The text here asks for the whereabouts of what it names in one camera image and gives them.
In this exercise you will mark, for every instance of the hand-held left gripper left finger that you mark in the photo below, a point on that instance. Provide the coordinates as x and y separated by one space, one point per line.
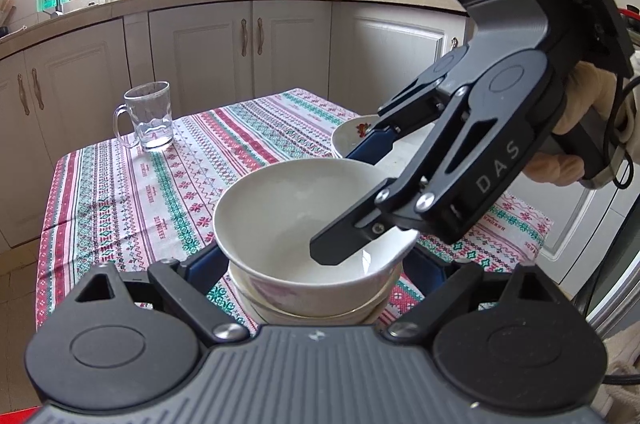
202 266

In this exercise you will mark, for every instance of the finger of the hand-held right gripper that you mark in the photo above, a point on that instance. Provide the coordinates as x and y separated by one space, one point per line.
370 146
465 199

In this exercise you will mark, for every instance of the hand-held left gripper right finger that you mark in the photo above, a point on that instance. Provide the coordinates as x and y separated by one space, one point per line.
430 271

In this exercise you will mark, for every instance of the person's right hand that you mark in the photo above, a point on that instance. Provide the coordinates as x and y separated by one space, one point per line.
590 96

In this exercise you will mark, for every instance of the patterned woven tablecloth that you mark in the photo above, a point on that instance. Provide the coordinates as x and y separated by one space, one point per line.
150 204

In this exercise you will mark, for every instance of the clear glass mug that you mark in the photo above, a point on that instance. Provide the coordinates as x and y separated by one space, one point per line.
150 114

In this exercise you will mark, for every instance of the white kitchen cabinets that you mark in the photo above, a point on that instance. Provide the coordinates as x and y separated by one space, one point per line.
200 44

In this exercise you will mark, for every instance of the green dish soap bottle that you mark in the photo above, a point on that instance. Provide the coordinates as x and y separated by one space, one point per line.
49 1

